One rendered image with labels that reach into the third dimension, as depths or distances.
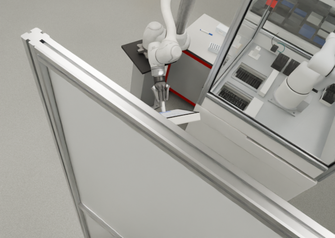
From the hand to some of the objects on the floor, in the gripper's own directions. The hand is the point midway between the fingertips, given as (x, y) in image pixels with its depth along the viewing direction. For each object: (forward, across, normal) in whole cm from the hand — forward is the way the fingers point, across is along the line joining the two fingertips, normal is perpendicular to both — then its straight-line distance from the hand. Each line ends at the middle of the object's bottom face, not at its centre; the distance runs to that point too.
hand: (163, 107), depth 180 cm
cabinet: (+69, +97, +76) cm, 141 cm away
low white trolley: (0, +87, +134) cm, 160 cm away
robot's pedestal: (+6, +18, +129) cm, 131 cm away
